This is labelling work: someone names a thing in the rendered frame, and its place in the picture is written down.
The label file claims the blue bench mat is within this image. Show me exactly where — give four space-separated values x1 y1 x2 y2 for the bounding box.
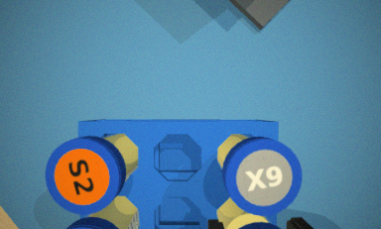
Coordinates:
0 0 381 229

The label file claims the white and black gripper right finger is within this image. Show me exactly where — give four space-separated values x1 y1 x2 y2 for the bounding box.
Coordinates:
287 217 314 229

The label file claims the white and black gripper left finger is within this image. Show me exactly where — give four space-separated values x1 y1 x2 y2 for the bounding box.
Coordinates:
207 219 224 229

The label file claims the blue tube rack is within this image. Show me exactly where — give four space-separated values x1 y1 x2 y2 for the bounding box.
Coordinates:
78 119 279 229

